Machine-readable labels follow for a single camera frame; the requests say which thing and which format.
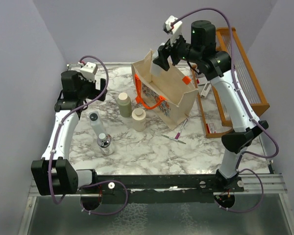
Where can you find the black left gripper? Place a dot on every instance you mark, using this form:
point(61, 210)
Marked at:
point(95, 92)

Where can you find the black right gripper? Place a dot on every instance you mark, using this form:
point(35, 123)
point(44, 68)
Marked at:
point(161, 60)

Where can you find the green bottle white cap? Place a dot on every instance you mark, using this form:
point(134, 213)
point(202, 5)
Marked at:
point(124, 105)

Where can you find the cream floral canvas bag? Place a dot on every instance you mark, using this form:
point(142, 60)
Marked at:
point(170, 95)

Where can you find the beige bottle beige cap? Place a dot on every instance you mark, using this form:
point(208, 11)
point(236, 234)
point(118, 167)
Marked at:
point(139, 119)

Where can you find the white square bottle dark cap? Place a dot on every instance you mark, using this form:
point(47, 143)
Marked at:
point(155, 69)

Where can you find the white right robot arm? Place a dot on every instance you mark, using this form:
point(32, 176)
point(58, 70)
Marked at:
point(219, 70)

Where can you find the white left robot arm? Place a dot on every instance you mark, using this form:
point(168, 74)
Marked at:
point(53, 174)

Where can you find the small white box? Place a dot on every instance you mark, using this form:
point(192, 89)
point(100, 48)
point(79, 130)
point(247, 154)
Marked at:
point(205, 90)

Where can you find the silver chrome bottle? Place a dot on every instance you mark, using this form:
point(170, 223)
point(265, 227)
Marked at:
point(105, 143)

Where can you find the pink white pen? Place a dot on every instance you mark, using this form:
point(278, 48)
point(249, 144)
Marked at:
point(181, 128)

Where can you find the silver pen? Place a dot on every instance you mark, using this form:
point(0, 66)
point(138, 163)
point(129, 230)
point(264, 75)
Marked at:
point(173, 139)

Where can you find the wooden rack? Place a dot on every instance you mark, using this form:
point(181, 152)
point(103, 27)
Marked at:
point(246, 76)

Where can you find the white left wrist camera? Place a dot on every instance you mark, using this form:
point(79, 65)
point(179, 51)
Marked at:
point(89, 71)

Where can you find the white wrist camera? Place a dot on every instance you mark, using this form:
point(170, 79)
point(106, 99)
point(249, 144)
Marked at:
point(89, 71)
point(173, 27)

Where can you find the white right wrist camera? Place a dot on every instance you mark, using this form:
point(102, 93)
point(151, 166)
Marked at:
point(173, 27)

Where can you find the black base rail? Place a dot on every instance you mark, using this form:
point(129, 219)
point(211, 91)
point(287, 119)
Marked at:
point(151, 189)

